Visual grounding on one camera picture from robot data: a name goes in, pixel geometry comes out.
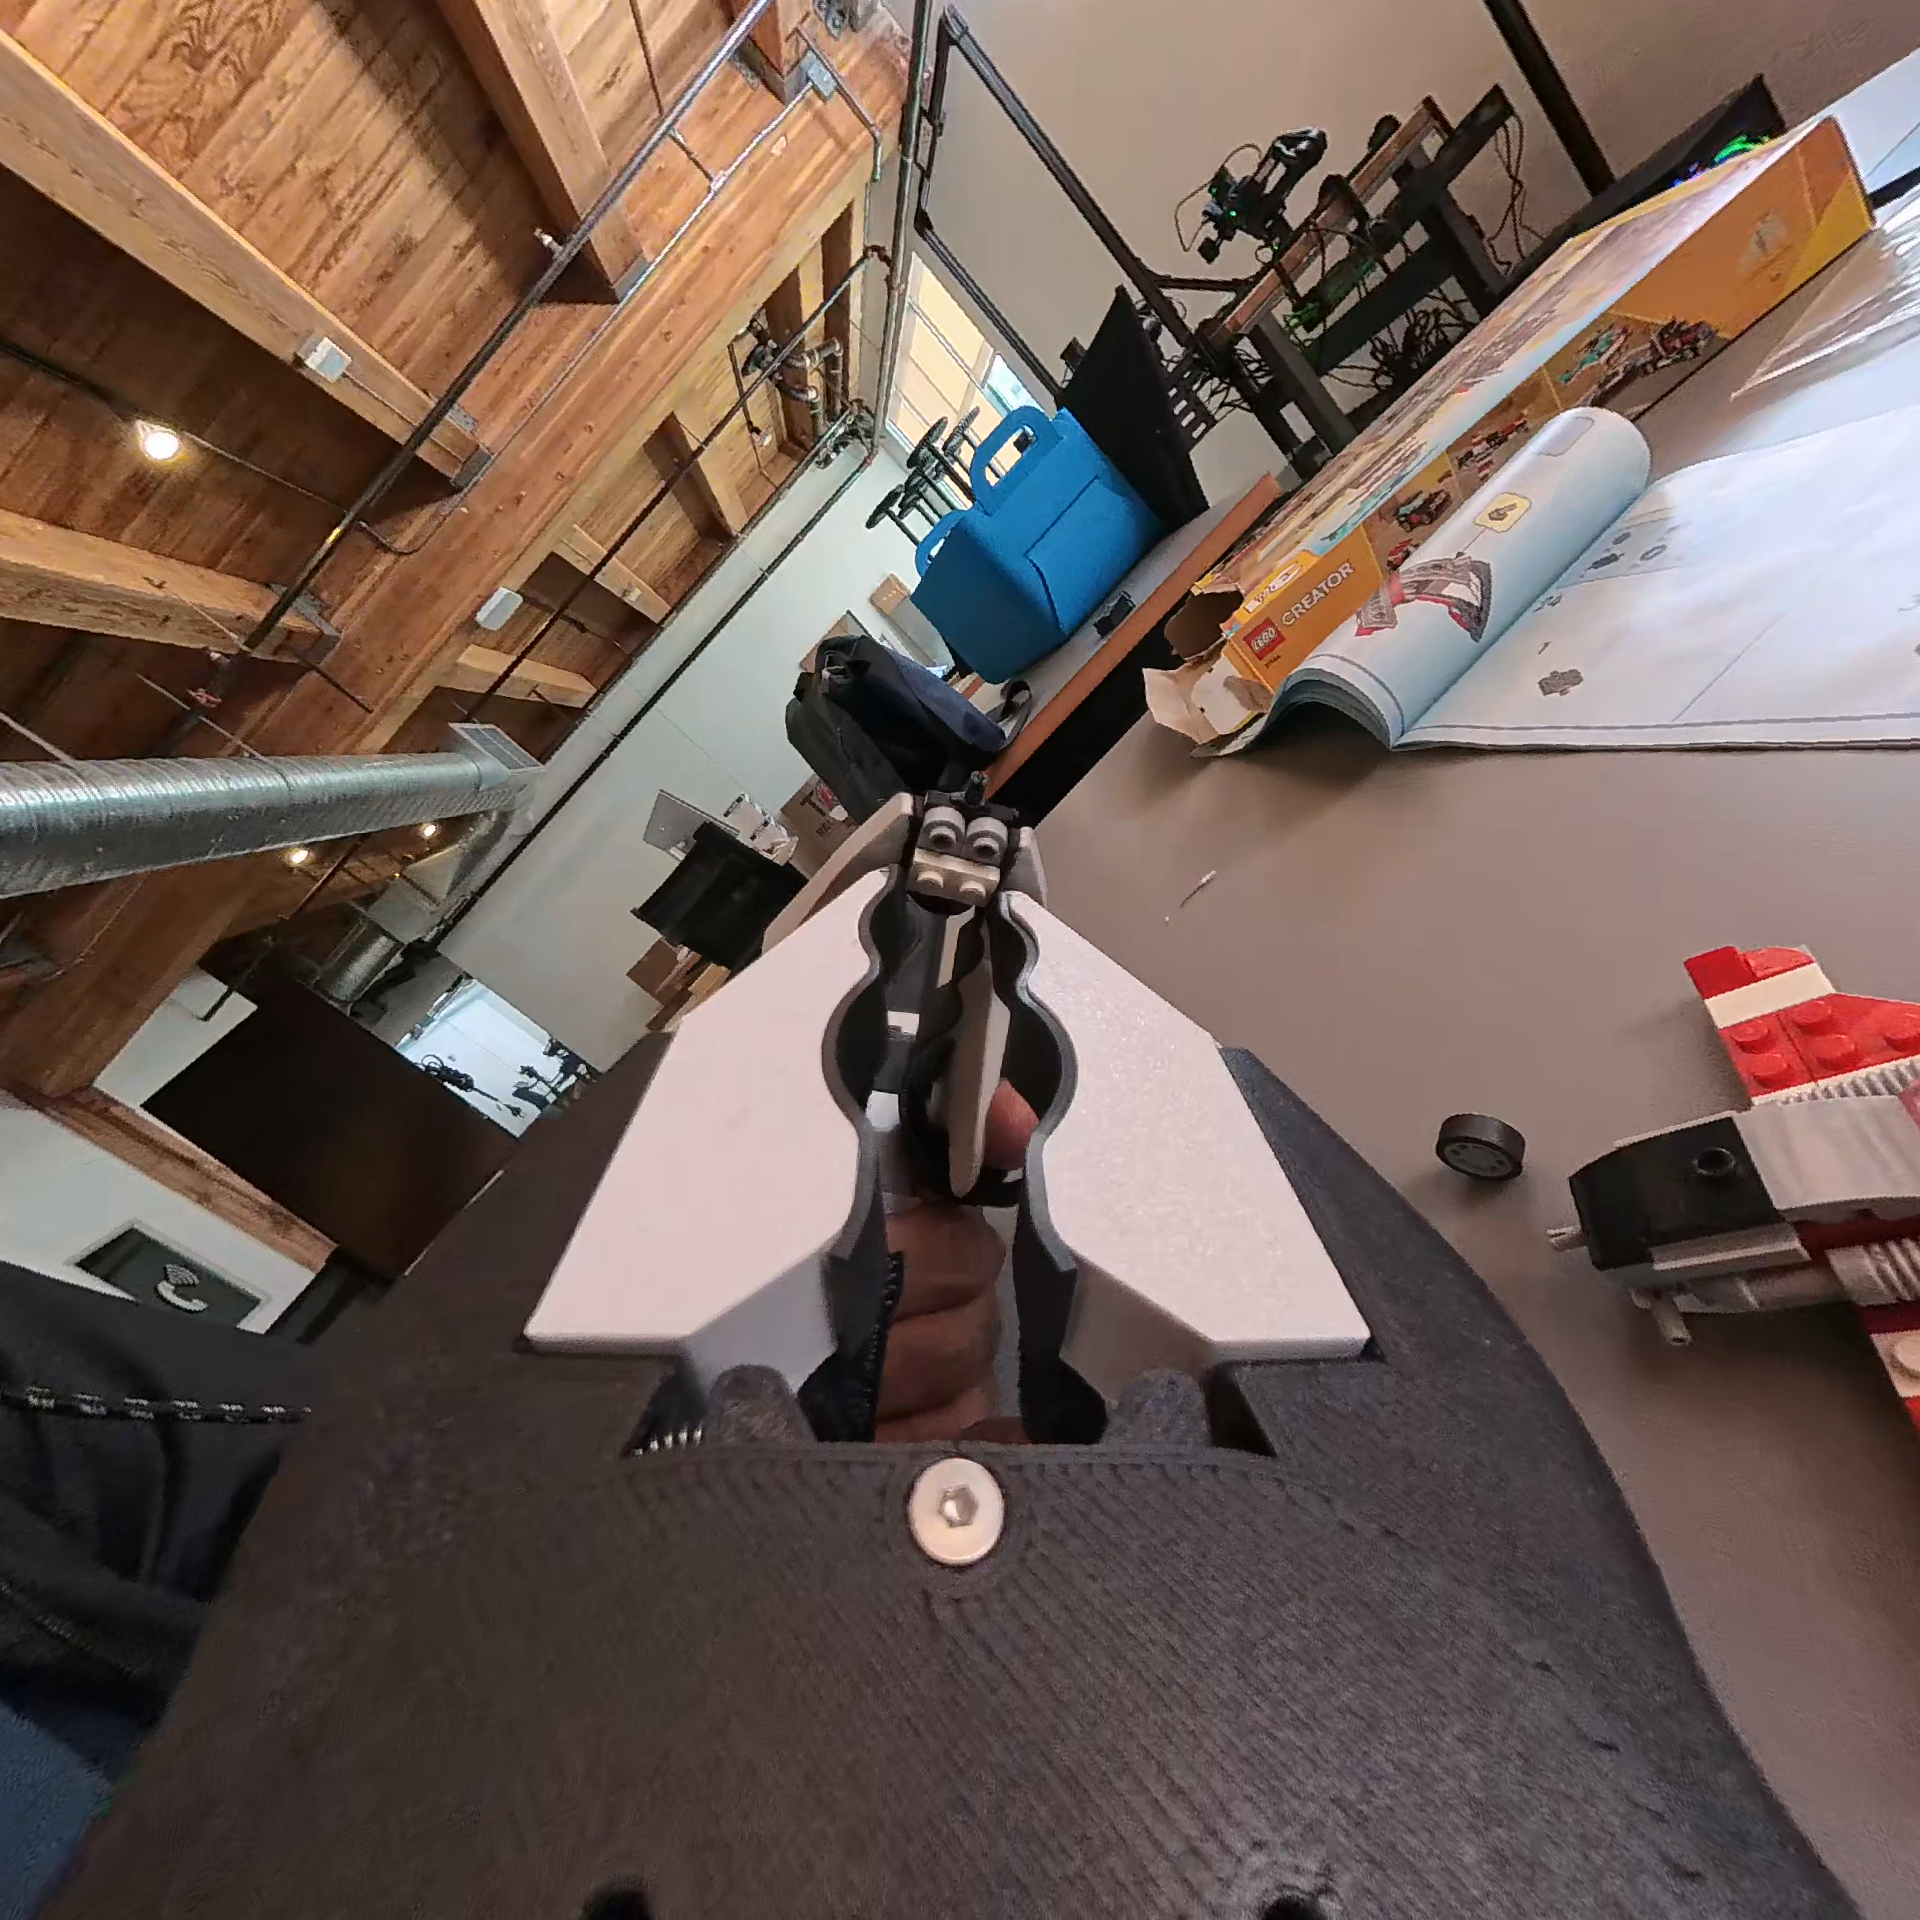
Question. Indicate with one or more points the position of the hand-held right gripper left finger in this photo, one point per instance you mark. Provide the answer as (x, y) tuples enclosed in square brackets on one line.
[(720, 1201)]

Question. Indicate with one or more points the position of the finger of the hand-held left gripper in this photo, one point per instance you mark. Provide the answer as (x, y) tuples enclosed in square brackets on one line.
[(839, 886), (977, 1035)]

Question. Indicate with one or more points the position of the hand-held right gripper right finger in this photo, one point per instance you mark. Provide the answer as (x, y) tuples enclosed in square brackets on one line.
[(1184, 1186)]

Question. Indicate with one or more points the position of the black wheel with grey axle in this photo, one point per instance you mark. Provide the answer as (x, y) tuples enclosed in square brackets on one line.
[(962, 856)]

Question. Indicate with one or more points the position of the red white toy brick airplane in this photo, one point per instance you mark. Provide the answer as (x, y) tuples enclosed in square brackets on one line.
[(1800, 1156)]

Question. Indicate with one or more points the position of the person's left forearm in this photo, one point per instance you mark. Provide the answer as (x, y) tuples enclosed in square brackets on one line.
[(135, 1471)]

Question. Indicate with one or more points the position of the grey desk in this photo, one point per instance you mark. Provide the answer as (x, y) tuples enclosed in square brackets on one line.
[(1349, 962)]

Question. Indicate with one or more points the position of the wooden top office desk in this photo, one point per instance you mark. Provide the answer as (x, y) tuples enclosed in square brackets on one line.
[(1127, 644)]

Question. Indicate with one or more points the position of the person's left hand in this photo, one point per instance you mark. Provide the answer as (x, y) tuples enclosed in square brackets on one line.
[(954, 1322)]

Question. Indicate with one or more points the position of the black office chair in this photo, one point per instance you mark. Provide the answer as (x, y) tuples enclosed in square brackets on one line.
[(720, 894)]

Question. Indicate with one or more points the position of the black backpack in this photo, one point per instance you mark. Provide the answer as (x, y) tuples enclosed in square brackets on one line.
[(885, 721)]

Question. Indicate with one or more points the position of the small black toy wheel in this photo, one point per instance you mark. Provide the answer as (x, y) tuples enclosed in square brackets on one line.
[(1479, 1147)]

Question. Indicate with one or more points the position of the blue felt bag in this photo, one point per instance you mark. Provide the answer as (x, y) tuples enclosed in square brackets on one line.
[(1034, 555)]

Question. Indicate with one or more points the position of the white instruction booklet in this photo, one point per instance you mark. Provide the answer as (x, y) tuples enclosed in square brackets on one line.
[(1681, 617)]

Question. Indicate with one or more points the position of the orange toy brick cardboard box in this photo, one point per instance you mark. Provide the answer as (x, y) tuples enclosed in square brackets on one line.
[(1560, 345)]

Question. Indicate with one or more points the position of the person's legs in jeans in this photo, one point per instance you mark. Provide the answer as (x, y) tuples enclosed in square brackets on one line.
[(46, 1816)]

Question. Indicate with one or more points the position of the silver ventilation duct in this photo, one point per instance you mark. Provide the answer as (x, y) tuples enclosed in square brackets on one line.
[(210, 816)]

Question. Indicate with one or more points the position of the black camera stand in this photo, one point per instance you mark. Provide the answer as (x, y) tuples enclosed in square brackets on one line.
[(1276, 181)]

